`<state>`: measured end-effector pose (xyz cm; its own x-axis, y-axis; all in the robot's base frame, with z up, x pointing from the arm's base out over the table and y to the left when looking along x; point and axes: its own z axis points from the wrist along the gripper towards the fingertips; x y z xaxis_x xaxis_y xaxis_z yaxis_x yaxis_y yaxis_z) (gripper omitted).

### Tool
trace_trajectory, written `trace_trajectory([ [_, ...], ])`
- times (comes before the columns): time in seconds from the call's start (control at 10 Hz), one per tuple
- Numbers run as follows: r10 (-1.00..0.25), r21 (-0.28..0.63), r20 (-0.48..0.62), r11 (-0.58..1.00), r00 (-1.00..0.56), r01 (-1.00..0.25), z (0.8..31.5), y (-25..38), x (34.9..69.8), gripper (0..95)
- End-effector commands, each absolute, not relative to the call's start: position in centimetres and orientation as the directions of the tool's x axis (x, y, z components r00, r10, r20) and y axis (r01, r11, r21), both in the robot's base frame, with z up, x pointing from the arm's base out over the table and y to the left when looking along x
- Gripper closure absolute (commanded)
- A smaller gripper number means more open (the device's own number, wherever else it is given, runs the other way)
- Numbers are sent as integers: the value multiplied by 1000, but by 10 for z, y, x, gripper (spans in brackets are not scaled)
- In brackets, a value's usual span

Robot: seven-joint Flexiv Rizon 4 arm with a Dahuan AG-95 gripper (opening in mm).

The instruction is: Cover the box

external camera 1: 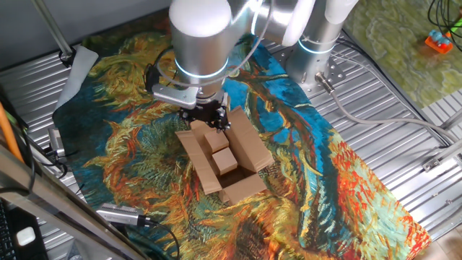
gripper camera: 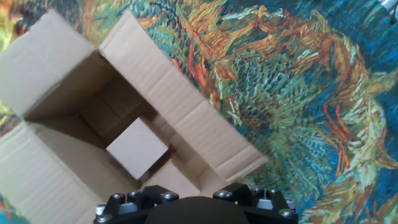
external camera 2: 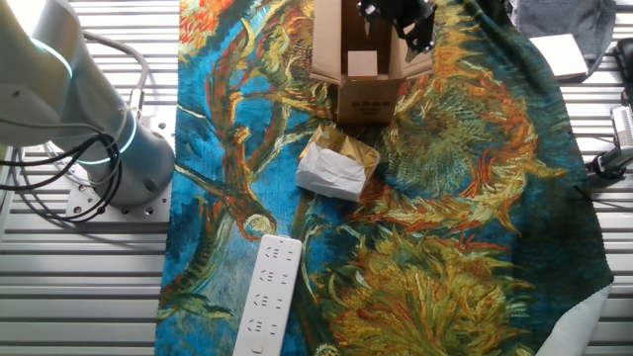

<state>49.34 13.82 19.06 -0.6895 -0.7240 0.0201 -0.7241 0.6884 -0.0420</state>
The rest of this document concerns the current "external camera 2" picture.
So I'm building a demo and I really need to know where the black cable bundle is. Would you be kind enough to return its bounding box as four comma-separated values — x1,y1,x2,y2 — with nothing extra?
0,132,124,224

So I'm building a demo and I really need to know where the white flat box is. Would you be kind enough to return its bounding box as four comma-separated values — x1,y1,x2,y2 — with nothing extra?
528,33,590,81

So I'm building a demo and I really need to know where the small cardboard box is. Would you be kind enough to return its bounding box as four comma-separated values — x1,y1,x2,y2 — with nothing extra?
346,49,380,80

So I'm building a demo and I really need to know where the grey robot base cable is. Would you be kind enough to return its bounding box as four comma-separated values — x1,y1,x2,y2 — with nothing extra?
81,30,150,123

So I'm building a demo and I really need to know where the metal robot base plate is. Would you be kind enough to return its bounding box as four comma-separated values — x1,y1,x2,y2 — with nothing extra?
64,118,175,220

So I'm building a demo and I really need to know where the grey camera clamp mount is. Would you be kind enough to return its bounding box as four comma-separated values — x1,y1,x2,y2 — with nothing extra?
585,144,633,181

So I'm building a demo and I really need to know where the gold and white tissue pack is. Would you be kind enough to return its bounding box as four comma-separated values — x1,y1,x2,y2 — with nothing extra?
294,123,382,204

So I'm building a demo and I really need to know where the sunflower painting cloth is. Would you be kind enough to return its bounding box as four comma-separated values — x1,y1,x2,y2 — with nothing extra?
153,0,614,356

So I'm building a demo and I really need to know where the brown cardboard box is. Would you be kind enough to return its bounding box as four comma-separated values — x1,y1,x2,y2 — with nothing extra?
310,0,436,126

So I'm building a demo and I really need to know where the black rounded device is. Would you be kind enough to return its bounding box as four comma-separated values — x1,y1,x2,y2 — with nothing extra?
612,37,633,108

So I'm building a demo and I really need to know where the silver exterior camera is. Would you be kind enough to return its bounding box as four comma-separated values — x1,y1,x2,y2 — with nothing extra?
609,102,633,149

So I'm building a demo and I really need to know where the white power strip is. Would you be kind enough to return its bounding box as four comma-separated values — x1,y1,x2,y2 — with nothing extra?
231,233,304,356

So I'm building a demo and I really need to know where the grey cloth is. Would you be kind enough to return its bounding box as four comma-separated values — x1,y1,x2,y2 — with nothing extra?
507,0,617,84

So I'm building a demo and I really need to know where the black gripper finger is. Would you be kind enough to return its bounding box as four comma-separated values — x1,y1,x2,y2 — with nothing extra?
392,0,440,63
355,0,384,24

